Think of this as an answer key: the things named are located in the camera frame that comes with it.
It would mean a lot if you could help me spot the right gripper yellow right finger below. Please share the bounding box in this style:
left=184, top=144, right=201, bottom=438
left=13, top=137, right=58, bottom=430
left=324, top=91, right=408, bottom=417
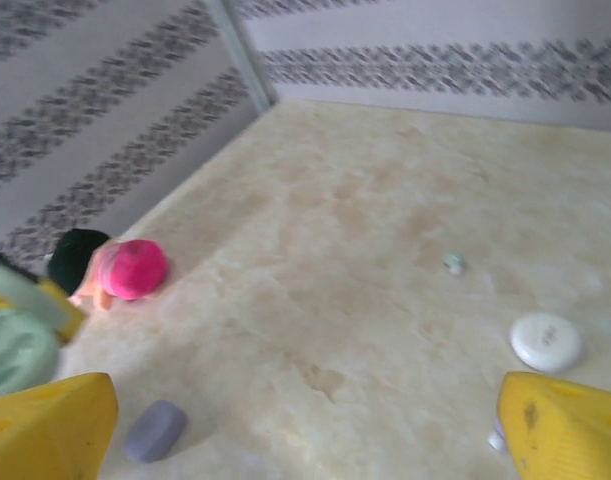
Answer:
left=498, top=371, right=611, bottom=480

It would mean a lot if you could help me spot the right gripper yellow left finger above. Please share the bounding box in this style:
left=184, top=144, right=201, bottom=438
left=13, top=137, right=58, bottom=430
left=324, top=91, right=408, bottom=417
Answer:
left=0, top=372, right=120, bottom=480

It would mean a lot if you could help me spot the mint green earbuds charging case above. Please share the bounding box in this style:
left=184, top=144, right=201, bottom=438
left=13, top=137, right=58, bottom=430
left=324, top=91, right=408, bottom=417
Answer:
left=0, top=259, right=74, bottom=401

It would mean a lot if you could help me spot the white earbuds charging case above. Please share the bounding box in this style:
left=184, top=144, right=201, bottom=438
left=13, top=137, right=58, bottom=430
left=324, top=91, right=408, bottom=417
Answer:
left=508, top=311, right=585, bottom=375

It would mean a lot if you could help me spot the doll in pink striped clothes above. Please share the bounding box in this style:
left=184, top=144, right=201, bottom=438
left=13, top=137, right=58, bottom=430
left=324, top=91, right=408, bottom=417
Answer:
left=45, top=228, right=170, bottom=314

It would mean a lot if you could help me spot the mint green earbud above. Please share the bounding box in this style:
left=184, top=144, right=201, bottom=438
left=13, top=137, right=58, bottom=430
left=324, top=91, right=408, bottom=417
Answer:
left=442, top=251, right=469, bottom=277

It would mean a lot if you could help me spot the aluminium frame post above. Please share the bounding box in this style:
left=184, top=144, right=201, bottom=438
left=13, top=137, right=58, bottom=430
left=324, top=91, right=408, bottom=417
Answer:
left=199, top=0, right=279, bottom=114

